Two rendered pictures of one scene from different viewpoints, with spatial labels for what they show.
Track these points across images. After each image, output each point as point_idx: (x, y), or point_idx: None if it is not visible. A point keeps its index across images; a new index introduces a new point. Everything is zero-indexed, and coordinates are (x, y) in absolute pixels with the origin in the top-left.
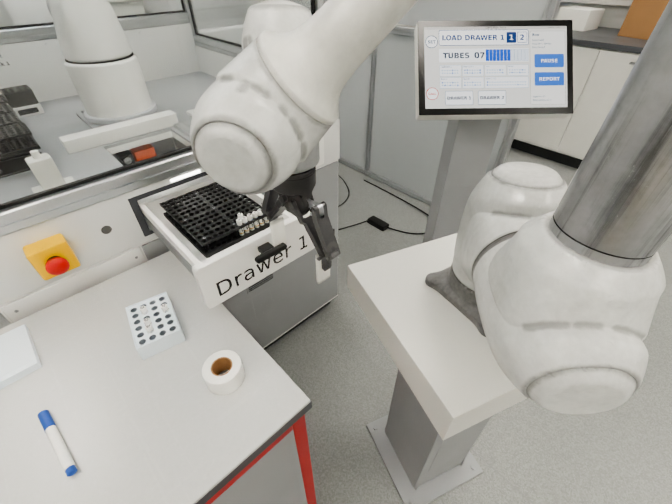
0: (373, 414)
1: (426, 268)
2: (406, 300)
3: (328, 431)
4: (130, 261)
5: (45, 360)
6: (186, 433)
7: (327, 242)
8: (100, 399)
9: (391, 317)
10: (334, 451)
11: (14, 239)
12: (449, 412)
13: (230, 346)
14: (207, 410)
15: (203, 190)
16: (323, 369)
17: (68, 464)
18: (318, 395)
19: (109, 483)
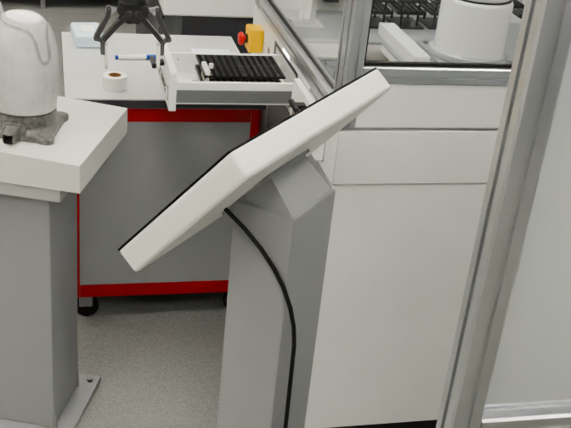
0: (104, 391)
1: (76, 124)
2: (64, 106)
3: (127, 355)
4: None
5: None
6: (98, 76)
7: (98, 26)
8: (149, 67)
9: (60, 98)
10: (104, 350)
11: (260, 18)
12: None
13: (134, 92)
14: (102, 81)
15: (274, 68)
16: (200, 383)
17: (119, 55)
18: (172, 366)
19: (99, 63)
